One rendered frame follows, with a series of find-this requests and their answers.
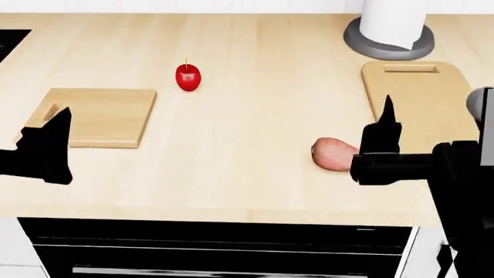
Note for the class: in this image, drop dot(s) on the black built-in oven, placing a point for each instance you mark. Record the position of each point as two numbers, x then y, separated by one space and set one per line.
216 246

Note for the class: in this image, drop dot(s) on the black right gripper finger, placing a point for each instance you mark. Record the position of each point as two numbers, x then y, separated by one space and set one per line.
384 136

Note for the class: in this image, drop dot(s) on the white paper towel roll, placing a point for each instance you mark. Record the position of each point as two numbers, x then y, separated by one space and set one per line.
390 20

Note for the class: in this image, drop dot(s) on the pink peach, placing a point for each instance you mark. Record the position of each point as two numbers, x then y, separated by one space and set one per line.
332 155

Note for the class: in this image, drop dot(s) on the black cooktop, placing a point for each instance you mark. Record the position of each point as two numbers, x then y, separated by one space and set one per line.
9 40

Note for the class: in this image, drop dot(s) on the rounded wooden cutting board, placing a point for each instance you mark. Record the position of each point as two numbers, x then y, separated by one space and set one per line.
424 95

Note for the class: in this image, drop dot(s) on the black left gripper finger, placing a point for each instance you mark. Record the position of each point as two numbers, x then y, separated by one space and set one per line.
54 130

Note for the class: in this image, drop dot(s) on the square wooden cutting board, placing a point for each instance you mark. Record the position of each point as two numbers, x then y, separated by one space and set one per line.
108 116

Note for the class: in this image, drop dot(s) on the white cabinet front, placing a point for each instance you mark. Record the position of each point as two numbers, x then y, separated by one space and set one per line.
428 255
15 249

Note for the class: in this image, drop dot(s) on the red cherry with stem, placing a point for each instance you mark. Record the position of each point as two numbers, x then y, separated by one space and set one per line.
188 77

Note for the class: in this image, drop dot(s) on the grey round towel holder base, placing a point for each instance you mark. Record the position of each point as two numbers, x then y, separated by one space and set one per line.
357 43

